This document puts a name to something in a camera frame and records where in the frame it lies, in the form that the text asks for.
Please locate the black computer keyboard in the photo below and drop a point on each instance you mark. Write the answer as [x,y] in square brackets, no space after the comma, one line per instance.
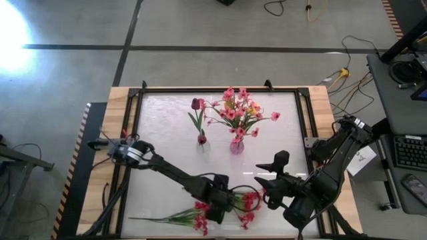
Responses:
[412,153]

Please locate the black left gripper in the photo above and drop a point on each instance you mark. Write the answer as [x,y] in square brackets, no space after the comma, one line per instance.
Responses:
[221,200]

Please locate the grey side desk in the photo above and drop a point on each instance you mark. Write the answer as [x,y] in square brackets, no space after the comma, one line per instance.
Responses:
[400,113]

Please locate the black metal table frame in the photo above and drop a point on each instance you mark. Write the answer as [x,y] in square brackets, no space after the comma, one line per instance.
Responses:
[173,90]

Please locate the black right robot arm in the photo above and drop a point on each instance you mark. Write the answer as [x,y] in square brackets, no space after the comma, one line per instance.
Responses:
[325,186]

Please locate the black frame clamp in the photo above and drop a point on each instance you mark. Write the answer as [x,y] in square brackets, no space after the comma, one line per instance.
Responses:
[144,85]
[268,85]

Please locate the grey metal stand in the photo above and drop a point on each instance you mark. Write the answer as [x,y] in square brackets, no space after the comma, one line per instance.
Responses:
[20,156]

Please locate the white paper box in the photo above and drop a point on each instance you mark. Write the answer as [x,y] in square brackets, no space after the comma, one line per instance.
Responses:
[362,160]

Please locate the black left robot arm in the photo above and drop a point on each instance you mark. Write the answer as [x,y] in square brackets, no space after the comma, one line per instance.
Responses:
[173,173]

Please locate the clear glass vase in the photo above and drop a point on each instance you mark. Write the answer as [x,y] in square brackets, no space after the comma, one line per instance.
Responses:
[204,149]

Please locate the dark tablet blue screen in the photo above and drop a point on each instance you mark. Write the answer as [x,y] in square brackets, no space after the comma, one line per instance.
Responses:
[422,93]

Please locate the yellow power plug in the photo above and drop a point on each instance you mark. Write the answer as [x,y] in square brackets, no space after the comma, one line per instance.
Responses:
[344,72]

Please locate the red artificial flower spray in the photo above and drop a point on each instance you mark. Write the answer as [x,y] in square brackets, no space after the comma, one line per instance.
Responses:
[248,200]
[198,220]

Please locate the black diagonal post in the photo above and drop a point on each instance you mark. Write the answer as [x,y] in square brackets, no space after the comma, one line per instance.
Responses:
[403,41]

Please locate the pink glass vase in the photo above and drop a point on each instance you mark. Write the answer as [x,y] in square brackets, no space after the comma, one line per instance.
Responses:
[237,148]

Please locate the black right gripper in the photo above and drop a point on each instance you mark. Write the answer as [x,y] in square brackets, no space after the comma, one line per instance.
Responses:
[287,188]

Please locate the black hazard-striped floor mat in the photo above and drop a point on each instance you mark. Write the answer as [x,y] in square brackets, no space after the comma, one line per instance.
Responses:
[83,186]

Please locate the yellow artificial tulip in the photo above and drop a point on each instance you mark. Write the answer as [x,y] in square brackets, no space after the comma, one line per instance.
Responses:
[254,110]

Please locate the black phone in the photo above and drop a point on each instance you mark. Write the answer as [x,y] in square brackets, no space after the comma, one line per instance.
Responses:
[417,186]

